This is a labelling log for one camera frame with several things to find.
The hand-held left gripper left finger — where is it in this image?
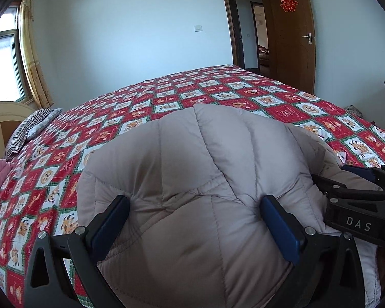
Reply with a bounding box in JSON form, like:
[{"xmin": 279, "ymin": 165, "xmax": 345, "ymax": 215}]
[{"xmin": 24, "ymin": 195, "xmax": 131, "ymax": 308}]

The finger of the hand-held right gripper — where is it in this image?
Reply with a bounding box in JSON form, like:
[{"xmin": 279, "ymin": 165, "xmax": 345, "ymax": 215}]
[
  {"xmin": 342, "ymin": 165, "xmax": 385, "ymax": 190},
  {"xmin": 311, "ymin": 175, "xmax": 385, "ymax": 201}
]

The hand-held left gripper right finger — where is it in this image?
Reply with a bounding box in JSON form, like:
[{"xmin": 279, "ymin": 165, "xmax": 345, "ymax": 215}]
[{"xmin": 260, "ymin": 195, "xmax": 366, "ymax": 308}]

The beige puffer jacket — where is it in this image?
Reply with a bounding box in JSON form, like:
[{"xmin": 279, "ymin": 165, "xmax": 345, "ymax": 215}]
[{"xmin": 76, "ymin": 103, "xmax": 382, "ymax": 308}]

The grey cloth bundle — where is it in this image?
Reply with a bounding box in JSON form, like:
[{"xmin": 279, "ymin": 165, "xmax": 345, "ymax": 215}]
[{"xmin": 344, "ymin": 104, "xmax": 362, "ymax": 118}]

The red patterned bedspread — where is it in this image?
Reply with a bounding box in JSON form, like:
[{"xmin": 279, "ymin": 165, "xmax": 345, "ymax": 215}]
[{"xmin": 0, "ymin": 64, "xmax": 385, "ymax": 308}]

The striped grey pillow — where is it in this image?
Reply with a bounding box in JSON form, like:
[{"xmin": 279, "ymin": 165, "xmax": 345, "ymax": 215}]
[{"xmin": 5, "ymin": 107, "xmax": 64, "ymax": 161}]

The brown wooden door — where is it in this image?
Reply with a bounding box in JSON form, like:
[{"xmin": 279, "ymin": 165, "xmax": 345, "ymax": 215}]
[{"xmin": 265, "ymin": 0, "xmax": 315, "ymax": 94}]

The dark red sofa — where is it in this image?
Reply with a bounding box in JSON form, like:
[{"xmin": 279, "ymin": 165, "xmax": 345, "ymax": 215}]
[{"xmin": 258, "ymin": 45, "xmax": 270, "ymax": 66}]

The cream and wood headboard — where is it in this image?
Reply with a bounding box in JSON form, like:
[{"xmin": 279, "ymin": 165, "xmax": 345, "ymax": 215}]
[{"xmin": 0, "ymin": 102, "xmax": 36, "ymax": 167}]

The red paper door decoration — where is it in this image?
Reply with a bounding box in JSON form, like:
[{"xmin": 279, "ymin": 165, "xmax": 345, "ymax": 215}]
[{"xmin": 279, "ymin": 0, "xmax": 298, "ymax": 13}]

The yellow curtain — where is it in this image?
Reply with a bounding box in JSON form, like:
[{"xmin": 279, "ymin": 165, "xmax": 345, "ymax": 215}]
[{"xmin": 18, "ymin": 0, "xmax": 55, "ymax": 109}]

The window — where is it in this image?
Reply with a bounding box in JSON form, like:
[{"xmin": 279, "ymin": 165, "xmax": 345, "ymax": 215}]
[{"xmin": 0, "ymin": 0, "xmax": 31, "ymax": 104}]

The wooden door frame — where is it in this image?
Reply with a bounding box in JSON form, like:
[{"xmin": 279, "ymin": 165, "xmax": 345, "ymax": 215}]
[{"xmin": 219, "ymin": 0, "xmax": 270, "ymax": 76}]

